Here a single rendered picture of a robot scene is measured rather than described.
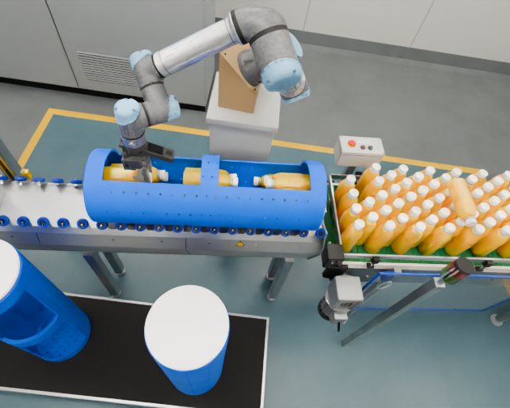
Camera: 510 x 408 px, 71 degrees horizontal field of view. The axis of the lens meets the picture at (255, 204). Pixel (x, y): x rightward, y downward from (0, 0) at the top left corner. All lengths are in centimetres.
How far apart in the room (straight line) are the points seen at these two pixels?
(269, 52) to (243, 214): 58
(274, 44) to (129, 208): 74
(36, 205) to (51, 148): 152
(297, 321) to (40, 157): 225
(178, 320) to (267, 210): 49
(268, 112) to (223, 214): 57
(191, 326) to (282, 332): 117
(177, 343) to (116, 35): 232
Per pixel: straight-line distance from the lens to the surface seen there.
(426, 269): 176
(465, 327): 287
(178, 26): 283
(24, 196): 180
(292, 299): 244
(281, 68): 104
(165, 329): 129
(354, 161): 174
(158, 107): 117
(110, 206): 137
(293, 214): 135
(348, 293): 160
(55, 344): 232
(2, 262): 153
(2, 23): 343
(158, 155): 127
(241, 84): 156
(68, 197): 173
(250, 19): 109
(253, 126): 161
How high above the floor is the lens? 228
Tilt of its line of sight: 57 degrees down
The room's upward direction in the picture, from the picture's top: 11 degrees clockwise
